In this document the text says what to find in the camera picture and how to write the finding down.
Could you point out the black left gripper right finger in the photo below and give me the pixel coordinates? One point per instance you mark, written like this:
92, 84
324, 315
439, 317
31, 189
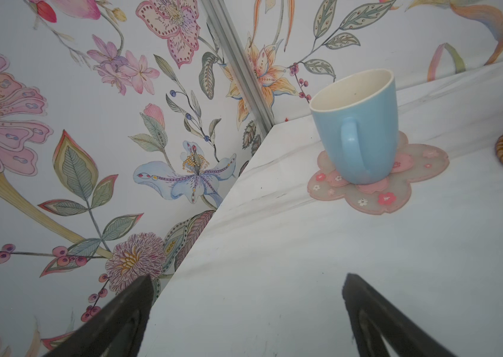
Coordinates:
376, 324

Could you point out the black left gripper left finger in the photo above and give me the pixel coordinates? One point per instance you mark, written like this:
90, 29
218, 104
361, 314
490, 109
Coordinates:
118, 329

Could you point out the light blue cup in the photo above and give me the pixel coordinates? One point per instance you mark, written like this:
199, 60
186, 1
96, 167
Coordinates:
358, 124

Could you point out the pink flower silicone coaster left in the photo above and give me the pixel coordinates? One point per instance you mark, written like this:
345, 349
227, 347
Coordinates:
413, 163

